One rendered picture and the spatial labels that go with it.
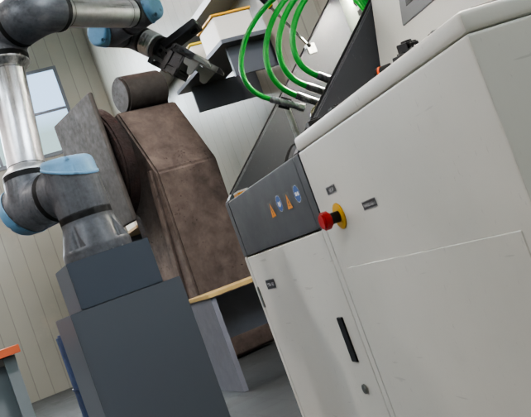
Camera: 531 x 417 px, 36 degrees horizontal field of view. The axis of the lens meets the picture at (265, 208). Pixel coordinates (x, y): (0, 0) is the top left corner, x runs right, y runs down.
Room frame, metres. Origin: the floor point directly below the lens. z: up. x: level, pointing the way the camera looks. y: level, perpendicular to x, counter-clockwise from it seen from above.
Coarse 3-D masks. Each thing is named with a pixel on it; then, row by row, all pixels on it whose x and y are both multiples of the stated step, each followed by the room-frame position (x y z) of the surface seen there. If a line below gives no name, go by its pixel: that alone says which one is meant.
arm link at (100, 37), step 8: (88, 32) 2.22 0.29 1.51; (96, 32) 2.21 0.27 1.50; (104, 32) 2.19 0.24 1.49; (112, 32) 2.21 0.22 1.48; (120, 32) 2.20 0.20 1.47; (96, 40) 2.21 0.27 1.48; (104, 40) 2.20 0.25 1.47; (112, 40) 2.22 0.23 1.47; (120, 40) 2.23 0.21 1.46; (128, 40) 2.28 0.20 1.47
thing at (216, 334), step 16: (224, 288) 5.29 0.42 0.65; (240, 288) 5.90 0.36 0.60; (192, 304) 5.64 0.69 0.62; (208, 304) 5.31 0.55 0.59; (224, 304) 5.84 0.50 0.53; (240, 304) 5.88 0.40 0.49; (256, 304) 5.93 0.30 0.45; (208, 320) 5.42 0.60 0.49; (224, 320) 5.82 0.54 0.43; (240, 320) 5.87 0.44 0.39; (256, 320) 5.91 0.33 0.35; (208, 336) 5.53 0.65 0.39; (224, 336) 5.25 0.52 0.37; (208, 352) 5.65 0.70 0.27; (224, 352) 5.34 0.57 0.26; (224, 368) 5.45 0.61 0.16; (240, 368) 5.26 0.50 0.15; (224, 384) 5.56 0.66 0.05; (240, 384) 5.26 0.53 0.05
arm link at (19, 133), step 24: (0, 24) 1.84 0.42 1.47; (0, 48) 1.86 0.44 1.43; (24, 48) 1.90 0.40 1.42; (0, 72) 1.87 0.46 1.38; (24, 72) 1.91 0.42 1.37; (0, 96) 1.86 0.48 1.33; (24, 96) 1.88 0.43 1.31; (0, 120) 1.86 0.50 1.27; (24, 120) 1.86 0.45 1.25; (24, 144) 1.85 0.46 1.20; (24, 168) 1.82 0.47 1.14; (24, 192) 1.80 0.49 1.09; (0, 216) 1.85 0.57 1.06; (24, 216) 1.81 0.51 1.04
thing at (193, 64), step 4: (188, 56) 2.21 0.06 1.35; (196, 56) 2.19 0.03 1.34; (200, 56) 2.19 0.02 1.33; (184, 60) 2.23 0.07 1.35; (188, 60) 2.22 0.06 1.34; (192, 60) 2.21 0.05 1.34; (196, 60) 2.19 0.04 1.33; (200, 60) 2.19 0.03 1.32; (204, 60) 2.19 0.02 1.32; (208, 60) 2.19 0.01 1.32; (188, 64) 2.22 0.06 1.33; (192, 64) 2.21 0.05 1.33; (196, 64) 2.20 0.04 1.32; (200, 64) 2.20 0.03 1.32; (204, 64) 2.18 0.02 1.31; (208, 64) 2.18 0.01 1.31; (188, 68) 2.21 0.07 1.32; (192, 68) 2.20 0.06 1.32; (196, 68) 2.20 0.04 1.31; (188, 72) 2.21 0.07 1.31; (192, 72) 2.20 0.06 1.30
